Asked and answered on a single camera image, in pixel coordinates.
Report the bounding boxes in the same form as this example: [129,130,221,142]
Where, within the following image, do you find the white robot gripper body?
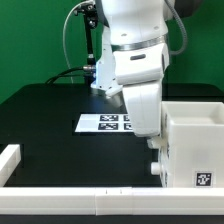
[123,81,162,137]

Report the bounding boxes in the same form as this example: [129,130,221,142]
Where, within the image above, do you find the white drawer cabinet housing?
[158,102,224,188]

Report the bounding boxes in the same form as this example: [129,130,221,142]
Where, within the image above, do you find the white drawer box with knob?
[151,153,169,188]

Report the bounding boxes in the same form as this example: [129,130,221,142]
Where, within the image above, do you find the white drawer box without knob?
[147,136,168,152]

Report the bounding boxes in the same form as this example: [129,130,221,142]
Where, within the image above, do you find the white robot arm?
[92,0,203,137]

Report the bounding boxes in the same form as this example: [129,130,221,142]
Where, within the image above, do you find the black camera stand pole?
[83,13,96,86]

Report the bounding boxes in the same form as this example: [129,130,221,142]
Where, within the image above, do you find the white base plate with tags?
[75,114,132,133]

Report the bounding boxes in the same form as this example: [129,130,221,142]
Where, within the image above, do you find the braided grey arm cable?
[164,0,189,56]

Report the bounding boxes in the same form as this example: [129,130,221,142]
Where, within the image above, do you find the black cable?
[44,65,98,84]

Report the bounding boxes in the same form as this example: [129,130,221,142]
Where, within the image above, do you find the black camera on stand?
[74,1,99,20]

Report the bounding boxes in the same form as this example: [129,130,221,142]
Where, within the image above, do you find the white front fence rail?
[0,187,224,216]

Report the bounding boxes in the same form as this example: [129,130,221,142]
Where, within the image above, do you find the white fence rail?
[0,144,21,187]
[0,187,224,216]

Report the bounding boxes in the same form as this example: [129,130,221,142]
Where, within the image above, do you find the white left fence rail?
[0,144,21,187]

